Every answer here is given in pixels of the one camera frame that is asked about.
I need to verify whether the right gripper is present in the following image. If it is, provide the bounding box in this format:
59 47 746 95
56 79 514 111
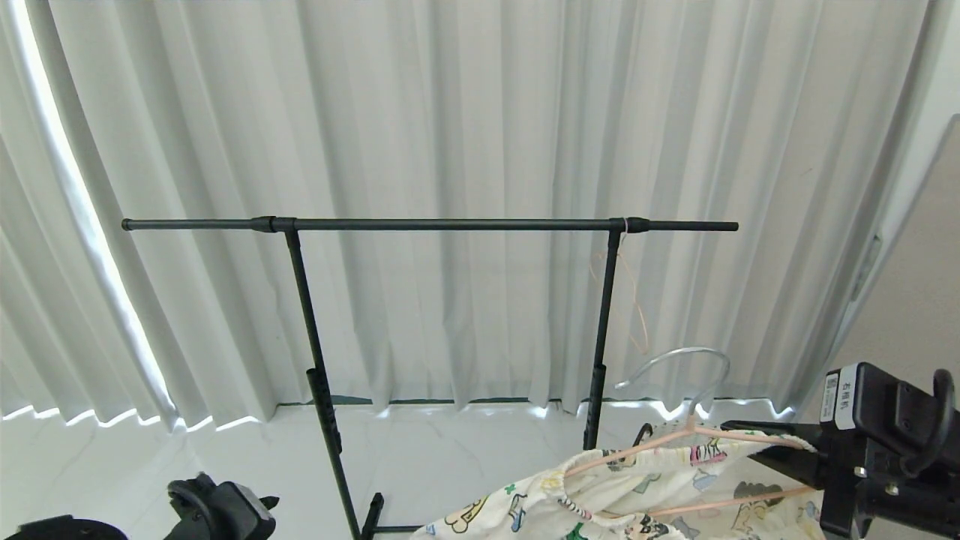
817 362 960 540

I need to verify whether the cream printed garment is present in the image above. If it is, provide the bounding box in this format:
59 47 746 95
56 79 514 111
411 421 827 540

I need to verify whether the pink clothes hanger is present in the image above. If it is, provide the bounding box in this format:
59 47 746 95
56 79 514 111
562 346 820 520
589 229 650 355

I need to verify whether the black clothes rack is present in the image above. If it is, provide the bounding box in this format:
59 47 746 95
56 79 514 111
121 216 740 540

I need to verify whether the white curtain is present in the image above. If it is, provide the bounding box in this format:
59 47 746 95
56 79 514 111
0 0 935 434

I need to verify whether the black cable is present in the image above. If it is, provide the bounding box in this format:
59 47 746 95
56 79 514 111
898 368 958 479

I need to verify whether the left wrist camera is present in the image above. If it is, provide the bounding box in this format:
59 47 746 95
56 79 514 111
165 472 281 540

